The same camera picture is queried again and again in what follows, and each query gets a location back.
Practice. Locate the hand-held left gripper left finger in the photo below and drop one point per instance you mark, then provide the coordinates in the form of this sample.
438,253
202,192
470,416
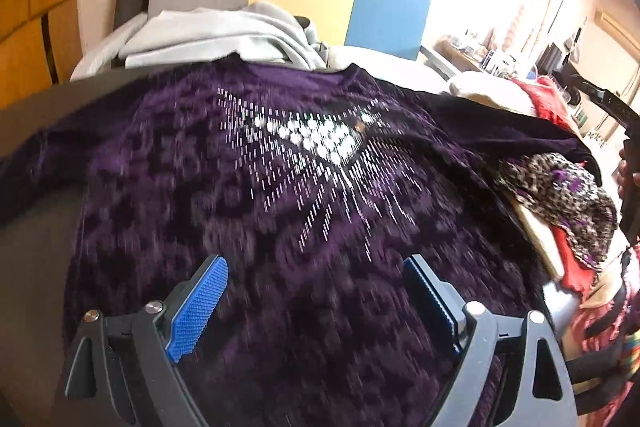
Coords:
200,307

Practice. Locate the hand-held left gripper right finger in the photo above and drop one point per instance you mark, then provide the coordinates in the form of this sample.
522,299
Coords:
429,302

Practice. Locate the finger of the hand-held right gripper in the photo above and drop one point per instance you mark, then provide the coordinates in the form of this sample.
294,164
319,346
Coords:
600,98

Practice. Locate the purple velvet sequined top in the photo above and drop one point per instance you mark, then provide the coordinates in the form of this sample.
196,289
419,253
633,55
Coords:
150,167

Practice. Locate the person's right hand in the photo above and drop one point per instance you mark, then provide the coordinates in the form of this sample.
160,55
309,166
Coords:
625,172

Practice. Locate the red cloth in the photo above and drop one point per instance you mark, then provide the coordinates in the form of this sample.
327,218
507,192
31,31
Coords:
545,102

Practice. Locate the cluttered side desk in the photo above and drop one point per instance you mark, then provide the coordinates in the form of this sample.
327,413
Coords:
505,54

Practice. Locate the leopard print cloth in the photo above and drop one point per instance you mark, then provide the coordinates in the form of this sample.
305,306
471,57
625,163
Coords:
550,192

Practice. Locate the cream cloth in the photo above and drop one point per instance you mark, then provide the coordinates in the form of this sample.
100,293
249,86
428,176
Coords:
480,89

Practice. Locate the tan board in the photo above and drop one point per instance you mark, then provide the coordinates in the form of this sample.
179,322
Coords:
535,232

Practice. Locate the pink cloth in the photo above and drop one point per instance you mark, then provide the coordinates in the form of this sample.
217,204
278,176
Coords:
600,332

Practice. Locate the white bedding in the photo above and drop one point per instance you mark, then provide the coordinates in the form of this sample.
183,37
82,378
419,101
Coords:
385,62

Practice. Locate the light grey sweatshirt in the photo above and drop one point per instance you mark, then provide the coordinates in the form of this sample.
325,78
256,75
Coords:
210,32

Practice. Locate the orange wooden wardrobe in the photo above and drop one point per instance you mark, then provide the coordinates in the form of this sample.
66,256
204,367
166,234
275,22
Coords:
30,7

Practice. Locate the wall air conditioner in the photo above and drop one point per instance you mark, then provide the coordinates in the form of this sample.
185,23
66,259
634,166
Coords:
617,29

